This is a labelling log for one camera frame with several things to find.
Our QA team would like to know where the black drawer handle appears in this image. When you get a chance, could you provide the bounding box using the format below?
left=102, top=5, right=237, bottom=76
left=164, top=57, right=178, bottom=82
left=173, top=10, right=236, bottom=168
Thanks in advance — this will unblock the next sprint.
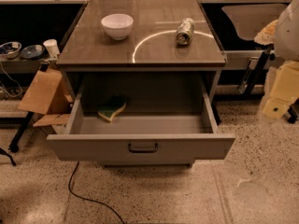
left=127, top=143, right=159, bottom=154

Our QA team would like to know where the cardboard box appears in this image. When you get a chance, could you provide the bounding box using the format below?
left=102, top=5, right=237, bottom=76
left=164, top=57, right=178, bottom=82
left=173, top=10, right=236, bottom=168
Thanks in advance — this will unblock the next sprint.
left=18, top=68, right=73, bottom=127

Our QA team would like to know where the grey tray on stand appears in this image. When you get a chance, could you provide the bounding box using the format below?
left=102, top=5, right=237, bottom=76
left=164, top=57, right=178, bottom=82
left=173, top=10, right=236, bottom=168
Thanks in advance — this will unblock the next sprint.
left=222, top=4, right=287, bottom=40

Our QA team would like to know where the white paper cup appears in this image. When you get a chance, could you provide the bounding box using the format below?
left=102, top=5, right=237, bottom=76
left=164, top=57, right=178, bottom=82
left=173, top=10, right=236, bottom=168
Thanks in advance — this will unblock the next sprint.
left=43, top=39, right=60, bottom=59

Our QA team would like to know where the grey drawer cabinet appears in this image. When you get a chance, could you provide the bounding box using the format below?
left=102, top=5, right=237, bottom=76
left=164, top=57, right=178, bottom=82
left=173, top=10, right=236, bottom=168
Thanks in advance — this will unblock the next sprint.
left=55, top=0, right=228, bottom=169

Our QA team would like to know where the blue patterned bowl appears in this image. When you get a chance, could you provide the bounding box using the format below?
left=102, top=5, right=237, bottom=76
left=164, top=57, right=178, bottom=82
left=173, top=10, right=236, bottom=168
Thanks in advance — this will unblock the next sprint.
left=0, top=41, right=21, bottom=59

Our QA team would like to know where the black floor cable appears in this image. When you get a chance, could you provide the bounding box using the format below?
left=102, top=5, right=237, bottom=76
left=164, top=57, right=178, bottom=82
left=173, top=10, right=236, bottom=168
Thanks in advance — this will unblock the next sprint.
left=67, top=161, right=126, bottom=224

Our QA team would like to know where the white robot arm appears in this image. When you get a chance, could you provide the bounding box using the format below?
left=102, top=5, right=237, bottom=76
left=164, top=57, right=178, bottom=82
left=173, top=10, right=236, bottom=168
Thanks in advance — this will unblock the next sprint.
left=254, top=0, right=299, bottom=119

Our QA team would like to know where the white ceramic bowl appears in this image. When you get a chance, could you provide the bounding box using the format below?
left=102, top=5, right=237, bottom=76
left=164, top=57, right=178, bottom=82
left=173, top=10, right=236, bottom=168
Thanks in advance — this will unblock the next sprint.
left=101, top=14, right=134, bottom=40

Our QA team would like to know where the dark blue plate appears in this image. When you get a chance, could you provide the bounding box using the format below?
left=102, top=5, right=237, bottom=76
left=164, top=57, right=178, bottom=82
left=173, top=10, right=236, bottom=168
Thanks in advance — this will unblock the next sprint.
left=21, top=45, right=45, bottom=60

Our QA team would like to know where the open grey top drawer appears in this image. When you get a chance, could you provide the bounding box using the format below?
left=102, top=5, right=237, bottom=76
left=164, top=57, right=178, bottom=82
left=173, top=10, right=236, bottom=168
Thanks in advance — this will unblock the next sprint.
left=48, top=74, right=235, bottom=166

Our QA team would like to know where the crushed metal can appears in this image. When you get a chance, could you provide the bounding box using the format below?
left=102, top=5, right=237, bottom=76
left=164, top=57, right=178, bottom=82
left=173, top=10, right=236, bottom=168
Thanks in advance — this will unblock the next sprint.
left=176, top=18, right=195, bottom=46

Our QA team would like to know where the green yellow sponge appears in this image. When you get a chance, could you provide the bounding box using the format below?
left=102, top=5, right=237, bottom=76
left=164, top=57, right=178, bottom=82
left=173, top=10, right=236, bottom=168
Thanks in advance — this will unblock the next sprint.
left=97, top=96, right=126, bottom=122

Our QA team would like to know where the black left stand leg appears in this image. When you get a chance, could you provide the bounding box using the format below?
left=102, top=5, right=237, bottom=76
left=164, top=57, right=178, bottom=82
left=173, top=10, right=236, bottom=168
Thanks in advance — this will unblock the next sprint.
left=8, top=112, right=34, bottom=153

